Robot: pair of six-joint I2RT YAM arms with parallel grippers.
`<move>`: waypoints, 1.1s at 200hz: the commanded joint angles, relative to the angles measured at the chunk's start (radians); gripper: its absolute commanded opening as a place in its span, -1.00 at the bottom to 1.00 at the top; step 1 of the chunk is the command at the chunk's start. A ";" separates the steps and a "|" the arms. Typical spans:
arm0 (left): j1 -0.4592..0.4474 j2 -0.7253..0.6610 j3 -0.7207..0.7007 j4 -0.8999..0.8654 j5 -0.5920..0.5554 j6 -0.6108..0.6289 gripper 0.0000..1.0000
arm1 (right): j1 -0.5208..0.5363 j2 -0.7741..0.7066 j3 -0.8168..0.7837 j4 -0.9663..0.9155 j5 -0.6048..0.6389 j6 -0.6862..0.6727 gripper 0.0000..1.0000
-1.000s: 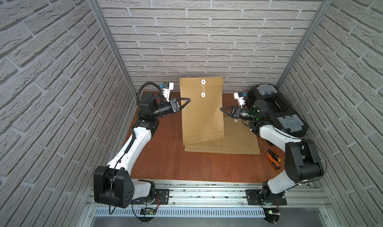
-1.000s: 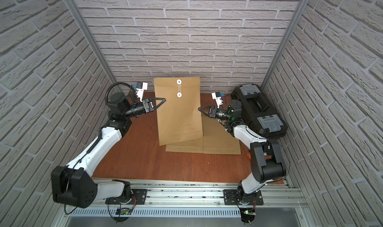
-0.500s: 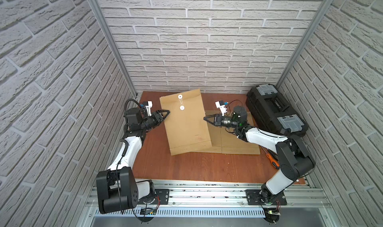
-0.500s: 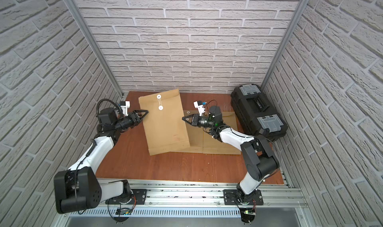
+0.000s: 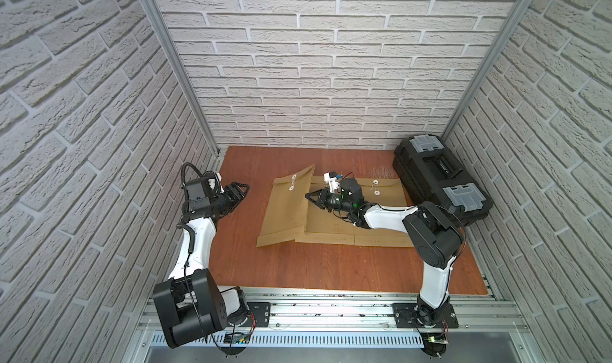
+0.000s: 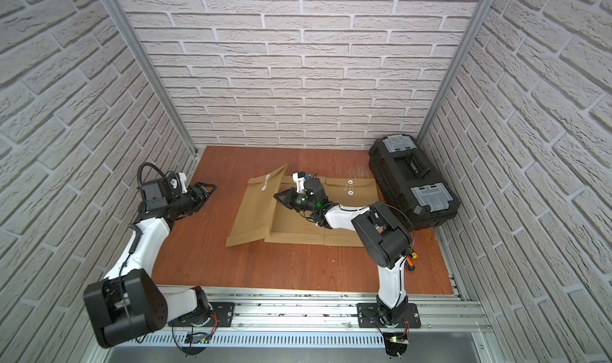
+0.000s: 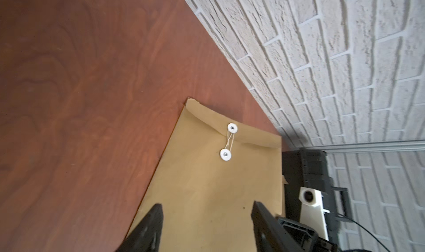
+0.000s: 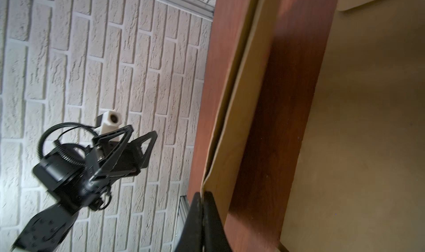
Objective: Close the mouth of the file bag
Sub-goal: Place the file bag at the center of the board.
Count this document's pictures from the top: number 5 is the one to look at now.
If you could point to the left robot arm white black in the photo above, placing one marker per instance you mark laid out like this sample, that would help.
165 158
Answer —
189 303

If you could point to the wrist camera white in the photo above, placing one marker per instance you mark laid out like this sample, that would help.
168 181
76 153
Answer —
214 180
332 179

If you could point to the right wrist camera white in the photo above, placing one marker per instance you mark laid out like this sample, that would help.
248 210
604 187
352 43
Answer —
332 179

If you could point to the aluminium rail frame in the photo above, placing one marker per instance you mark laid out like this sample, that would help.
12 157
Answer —
348 326

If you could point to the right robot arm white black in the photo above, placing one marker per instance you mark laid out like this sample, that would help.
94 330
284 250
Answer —
434 236

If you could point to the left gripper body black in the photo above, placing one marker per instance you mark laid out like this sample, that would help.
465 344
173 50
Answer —
229 196

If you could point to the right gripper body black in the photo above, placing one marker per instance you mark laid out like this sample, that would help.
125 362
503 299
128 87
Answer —
332 201

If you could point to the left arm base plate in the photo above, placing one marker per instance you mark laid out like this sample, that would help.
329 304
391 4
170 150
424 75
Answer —
258 313

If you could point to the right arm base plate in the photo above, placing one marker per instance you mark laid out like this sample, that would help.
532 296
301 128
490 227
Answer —
406 315

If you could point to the black plastic toolbox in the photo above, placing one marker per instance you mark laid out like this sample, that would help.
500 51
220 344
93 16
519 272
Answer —
430 172

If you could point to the brown kraft file bag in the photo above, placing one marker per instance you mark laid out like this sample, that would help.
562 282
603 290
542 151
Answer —
389 200

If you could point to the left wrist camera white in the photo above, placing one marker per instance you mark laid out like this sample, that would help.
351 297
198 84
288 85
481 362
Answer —
214 180

